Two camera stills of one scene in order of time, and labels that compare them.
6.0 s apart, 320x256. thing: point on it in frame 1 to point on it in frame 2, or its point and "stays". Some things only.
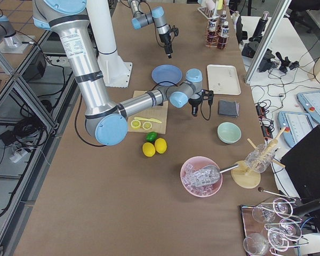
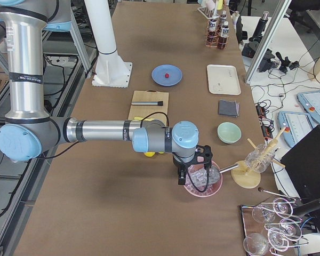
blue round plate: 167,72 stays
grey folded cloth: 228,108 stays
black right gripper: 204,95 to 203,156
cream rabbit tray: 223,79 stays
